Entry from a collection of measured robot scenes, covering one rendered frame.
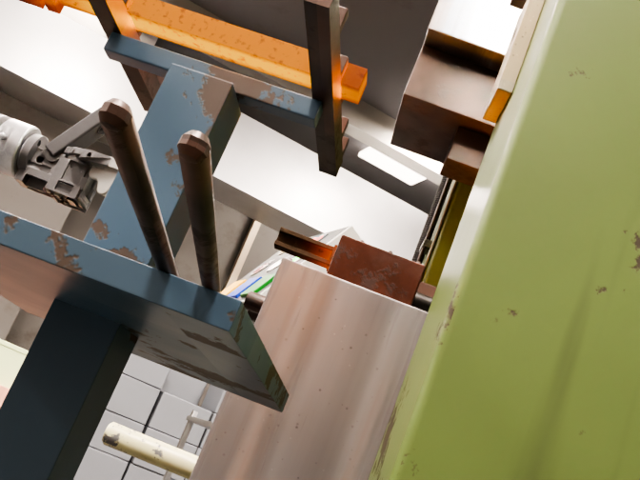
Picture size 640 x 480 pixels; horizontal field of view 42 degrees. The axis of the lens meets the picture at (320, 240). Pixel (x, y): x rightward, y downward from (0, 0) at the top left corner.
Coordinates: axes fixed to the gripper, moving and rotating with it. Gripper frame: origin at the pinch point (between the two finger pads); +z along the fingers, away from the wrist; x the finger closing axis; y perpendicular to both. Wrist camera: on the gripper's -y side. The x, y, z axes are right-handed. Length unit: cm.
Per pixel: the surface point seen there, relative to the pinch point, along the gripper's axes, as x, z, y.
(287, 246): 1.5, 24.6, 1.5
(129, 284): 78, 26, 28
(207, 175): 98, 32, 26
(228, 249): -656, -104, -152
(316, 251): 0.7, 29.2, 0.4
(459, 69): 8, 40, -34
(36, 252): 78, 20, 28
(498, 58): 11, 45, -36
